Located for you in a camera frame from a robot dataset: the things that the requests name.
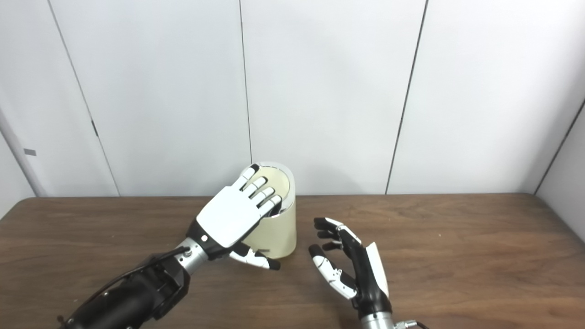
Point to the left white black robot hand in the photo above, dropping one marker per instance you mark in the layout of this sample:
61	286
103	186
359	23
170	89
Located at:
228	217

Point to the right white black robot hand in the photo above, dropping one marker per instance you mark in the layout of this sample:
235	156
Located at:
365	274

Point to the cream-colored desktop trash bin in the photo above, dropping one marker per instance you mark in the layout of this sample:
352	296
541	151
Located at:
279	233

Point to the round cream bin lid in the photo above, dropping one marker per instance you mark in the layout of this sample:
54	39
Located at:
276	180

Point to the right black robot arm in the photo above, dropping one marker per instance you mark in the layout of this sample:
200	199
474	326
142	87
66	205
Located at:
377	322

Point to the white slanted pole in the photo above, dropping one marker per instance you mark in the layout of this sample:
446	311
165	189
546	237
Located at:
20	155

